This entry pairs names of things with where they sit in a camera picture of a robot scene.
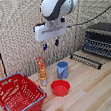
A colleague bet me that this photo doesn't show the blue plastic cup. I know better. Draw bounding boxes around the blue plastic cup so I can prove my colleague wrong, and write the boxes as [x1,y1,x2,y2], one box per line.
[54,60,72,81]

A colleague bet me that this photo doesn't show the black cable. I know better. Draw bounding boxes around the black cable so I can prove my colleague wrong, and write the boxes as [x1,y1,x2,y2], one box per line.
[63,2,111,29]

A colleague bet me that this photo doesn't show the red plastic shopping basket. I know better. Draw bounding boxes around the red plastic shopping basket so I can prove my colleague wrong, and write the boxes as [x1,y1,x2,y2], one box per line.
[0,68,50,111]

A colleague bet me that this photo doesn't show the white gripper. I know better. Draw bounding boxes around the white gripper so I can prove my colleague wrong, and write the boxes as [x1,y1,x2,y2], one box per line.
[32,17,72,53]

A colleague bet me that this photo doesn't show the black dish rack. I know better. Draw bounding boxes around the black dish rack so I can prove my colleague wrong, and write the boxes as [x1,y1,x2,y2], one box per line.
[79,20,111,67]

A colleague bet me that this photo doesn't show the red plastic bowl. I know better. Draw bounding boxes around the red plastic bowl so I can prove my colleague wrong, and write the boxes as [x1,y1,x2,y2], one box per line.
[49,78,72,99]

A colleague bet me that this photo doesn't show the red and yellow carton box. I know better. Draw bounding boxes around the red and yellow carton box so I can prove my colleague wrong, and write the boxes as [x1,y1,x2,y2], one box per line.
[35,56,50,88]

